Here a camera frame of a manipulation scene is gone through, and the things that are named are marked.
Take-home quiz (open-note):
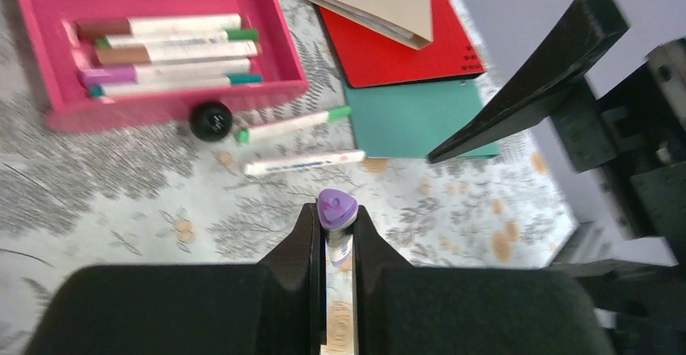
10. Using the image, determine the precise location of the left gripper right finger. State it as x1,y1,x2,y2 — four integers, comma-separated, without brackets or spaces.
354,209,614,354

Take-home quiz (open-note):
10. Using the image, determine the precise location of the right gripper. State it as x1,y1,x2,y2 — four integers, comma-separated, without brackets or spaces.
426,0,685,262

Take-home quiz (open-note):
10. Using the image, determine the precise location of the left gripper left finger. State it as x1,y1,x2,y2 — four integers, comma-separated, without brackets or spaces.
26,203,322,354

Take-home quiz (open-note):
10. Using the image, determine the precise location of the purple cap white marker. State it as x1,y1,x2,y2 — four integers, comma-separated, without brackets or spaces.
316,188,359,354

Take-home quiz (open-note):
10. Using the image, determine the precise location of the plain white marker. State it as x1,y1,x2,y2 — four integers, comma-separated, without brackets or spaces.
243,150,366,176

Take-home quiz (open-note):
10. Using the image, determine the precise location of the light green cap marker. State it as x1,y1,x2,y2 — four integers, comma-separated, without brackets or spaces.
235,105,352,144

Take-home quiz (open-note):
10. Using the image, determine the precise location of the pink cap white marker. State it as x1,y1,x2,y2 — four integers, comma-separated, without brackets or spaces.
79,58,253,87

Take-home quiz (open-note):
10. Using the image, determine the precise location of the green cap white marker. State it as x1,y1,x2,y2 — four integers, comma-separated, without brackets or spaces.
95,28,260,49

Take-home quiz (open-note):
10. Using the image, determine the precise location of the teal cap white marker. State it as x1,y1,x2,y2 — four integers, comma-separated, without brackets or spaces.
89,74,263,98

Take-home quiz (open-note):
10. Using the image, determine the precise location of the brown cap white marker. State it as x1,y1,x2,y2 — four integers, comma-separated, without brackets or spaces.
75,14,243,40

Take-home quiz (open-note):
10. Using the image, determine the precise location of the pink bottom drawer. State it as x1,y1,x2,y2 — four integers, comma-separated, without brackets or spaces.
18,0,309,142

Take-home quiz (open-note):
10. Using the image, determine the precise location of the tan cap white marker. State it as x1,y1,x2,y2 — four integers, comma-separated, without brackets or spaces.
94,40,262,66

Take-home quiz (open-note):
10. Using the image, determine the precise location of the teal folder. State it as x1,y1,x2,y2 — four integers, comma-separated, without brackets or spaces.
345,80,482,158

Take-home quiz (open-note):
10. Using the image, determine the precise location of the red folder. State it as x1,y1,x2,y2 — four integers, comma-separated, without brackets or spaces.
318,0,486,88

